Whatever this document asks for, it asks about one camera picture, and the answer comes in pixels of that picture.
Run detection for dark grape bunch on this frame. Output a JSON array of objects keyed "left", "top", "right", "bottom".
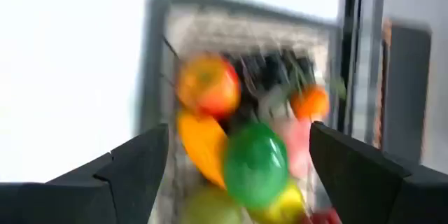
[{"left": 227, "top": 50, "right": 316, "bottom": 113}]

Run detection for red grape bunch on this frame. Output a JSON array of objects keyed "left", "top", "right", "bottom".
[{"left": 304, "top": 207, "right": 342, "bottom": 224}]

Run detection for bright green round fruit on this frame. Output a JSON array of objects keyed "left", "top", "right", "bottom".
[{"left": 223, "top": 122, "right": 290, "bottom": 211}]

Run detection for pale pink peach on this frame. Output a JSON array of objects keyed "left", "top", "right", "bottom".
[{"left": 276, "top": 116, "right": 316, "bottom": 180}]

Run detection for orange with green leaves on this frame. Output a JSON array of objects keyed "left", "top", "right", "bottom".
[{"left": 290, "top": 76, "right": 348, "bottom": 122}]

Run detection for red-yellow apple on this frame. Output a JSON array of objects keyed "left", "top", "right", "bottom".
[{"left": 176, "top": 53, "right": 243, "bottom": 118}]

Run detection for green pear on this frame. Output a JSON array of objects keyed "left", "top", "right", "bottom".
[{"left": 181, "top": 186, "right": 243, "bottom": 224}]

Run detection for black wire basket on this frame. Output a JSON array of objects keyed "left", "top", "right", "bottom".
[{"left": 139, "top": 0, "right": 347, "bottom": 224}]

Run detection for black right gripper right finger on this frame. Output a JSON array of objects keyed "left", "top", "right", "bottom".
[{"left": 309, "top": 120, "right": 448, "bottom": 224}]

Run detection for yellow orange mango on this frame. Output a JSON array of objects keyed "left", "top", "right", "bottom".
[{"left": 176, "top": 109, "right": 230, "bottom": 190}]

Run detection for black upright post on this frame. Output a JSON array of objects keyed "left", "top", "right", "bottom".
[{"left": 337, "top": 0, "right": 367, "bottom": 136}]

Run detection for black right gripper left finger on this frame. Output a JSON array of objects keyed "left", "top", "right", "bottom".
[{"left": 0, "top": 122, "right": 170, "bottom": 224}]

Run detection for yellow-green apple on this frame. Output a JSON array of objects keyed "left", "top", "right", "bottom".
[{"left": 249, "top": 181, "right": 307, "bottom": 224}]

